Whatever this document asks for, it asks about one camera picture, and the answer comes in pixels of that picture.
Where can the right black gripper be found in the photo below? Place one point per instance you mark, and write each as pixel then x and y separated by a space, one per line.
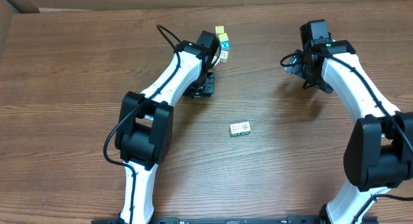
pixel 295 66

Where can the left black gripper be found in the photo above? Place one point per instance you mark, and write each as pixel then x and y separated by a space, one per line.
pixel 206 90

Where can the wooden ladybug block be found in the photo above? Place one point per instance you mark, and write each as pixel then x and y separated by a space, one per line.
pixel 235 129

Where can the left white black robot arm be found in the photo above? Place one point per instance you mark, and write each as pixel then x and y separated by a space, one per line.
pixel 144 130

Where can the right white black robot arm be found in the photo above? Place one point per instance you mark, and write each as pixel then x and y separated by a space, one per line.
pixel 378 156

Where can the wooden letter O block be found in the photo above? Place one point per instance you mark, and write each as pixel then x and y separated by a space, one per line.
pixel 217 65

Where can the wooden turtle block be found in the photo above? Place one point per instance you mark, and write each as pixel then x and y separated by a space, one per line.
pixel 224 56

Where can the blue letter X block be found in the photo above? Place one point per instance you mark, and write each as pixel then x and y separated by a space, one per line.
pixel 225 45

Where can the yellow block near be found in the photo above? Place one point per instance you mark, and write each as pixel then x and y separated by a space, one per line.
pixel 223 37

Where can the yellow block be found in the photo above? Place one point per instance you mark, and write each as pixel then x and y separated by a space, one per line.
pixel 219 30
pixel 223 37

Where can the wooden block on table centre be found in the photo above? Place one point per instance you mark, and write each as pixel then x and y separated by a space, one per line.
pixel 245 128

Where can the yellow block far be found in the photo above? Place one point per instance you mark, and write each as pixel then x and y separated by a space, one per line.
pixel 219 30

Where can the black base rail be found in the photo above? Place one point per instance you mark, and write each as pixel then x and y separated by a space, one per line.
pixel 287 220

